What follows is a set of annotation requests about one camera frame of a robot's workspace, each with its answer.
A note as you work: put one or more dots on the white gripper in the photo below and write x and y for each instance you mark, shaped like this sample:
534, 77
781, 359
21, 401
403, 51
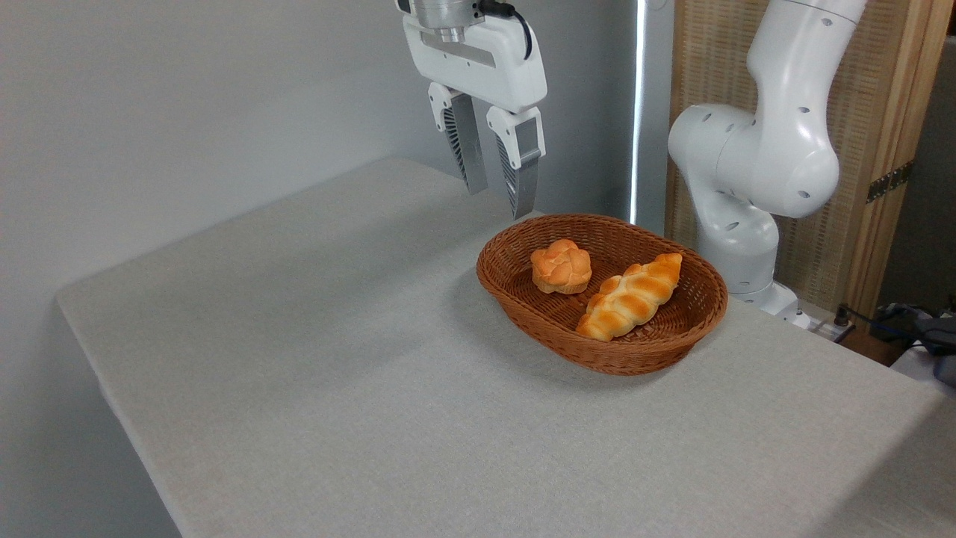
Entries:
493, 67

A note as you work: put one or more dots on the round knotted bread roll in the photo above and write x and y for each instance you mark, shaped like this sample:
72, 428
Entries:
561, 267

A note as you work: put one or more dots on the long braided bread loaf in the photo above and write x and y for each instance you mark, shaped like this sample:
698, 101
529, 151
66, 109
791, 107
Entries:
631, 297

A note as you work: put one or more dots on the brown wicker basket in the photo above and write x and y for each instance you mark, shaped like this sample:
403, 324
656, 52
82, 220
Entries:
657, 351

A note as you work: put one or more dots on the grey tablecloth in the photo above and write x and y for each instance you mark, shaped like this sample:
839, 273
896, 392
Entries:
373, 411

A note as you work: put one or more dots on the white power strip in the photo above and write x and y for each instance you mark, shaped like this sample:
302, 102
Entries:
829, 329

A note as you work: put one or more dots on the wooden woven folding screen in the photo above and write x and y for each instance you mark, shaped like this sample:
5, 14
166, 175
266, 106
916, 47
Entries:
874, 90

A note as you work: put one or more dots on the metal screen hinge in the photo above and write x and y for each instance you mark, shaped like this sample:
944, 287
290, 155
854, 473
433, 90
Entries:
889, 181

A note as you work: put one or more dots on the dark grey bundle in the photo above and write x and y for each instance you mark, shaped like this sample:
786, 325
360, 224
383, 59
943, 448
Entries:
933, 336

